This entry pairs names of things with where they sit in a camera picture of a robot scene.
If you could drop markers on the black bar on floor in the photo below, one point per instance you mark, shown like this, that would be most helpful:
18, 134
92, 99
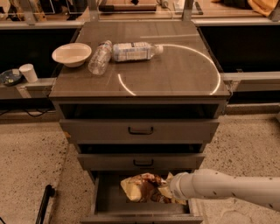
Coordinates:
49, 192

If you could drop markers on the yellow cloth in background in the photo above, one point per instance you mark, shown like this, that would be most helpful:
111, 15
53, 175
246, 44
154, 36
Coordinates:
263, 7

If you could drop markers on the white paper cup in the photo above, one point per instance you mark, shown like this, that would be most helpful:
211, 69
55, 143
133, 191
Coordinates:
29, 72

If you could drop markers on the bottom grey drawer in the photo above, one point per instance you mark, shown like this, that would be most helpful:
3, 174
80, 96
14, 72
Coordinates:
112, 206

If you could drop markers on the white labelled plastic bottle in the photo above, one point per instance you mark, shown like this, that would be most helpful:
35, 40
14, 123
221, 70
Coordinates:
135, 51

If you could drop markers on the top grey drawer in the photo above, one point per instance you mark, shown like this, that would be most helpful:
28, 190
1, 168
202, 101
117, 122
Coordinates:
140, 131

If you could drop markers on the grey drawer cabinet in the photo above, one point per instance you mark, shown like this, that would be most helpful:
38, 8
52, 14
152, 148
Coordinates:
180, 83

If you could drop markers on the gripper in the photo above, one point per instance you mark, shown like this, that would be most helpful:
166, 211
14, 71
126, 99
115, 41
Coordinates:
177, 187

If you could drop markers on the grey drawer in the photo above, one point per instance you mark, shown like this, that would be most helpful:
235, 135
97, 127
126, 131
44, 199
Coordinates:
140, 131
143, 161
112, 206

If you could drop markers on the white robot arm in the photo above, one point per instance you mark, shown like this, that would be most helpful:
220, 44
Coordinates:
211, 184

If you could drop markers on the clear crumpled water bottle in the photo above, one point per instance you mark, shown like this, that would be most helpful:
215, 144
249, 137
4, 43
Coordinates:
100, 59

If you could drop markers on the white bowl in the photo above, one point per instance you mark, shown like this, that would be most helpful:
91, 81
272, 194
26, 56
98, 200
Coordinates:
72, 55

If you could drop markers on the dark small plate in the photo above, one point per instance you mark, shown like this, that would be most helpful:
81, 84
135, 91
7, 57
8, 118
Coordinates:
11, 77

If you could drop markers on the middle grey drawer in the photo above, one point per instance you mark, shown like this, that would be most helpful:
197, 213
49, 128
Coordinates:
143, 161

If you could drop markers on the brown and yellow chip bag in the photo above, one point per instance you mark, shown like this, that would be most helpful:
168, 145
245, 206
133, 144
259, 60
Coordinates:
150, 187

